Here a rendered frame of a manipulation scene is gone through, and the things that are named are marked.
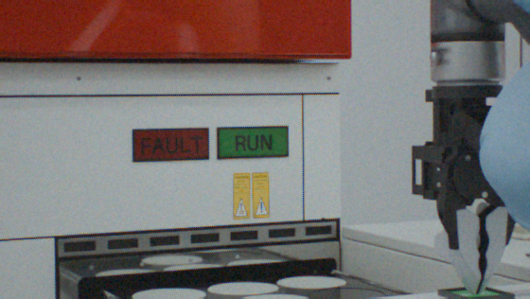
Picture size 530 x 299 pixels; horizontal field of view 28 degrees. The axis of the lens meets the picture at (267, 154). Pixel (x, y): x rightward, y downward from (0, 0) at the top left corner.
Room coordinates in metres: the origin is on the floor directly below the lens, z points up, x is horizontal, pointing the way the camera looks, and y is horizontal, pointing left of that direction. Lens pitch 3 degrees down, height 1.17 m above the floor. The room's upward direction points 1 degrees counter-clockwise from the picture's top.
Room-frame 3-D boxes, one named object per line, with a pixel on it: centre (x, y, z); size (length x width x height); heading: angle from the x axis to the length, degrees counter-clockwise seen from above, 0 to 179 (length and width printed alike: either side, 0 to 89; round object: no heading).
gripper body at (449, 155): (1.10, -0.20, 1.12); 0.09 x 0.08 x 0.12; 24
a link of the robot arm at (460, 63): (1.09, -0.20, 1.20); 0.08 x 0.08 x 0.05
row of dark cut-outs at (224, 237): (1.58, 0.09, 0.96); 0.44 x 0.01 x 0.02; 114
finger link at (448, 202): (1.07, -0.19, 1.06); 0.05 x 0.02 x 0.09; 114
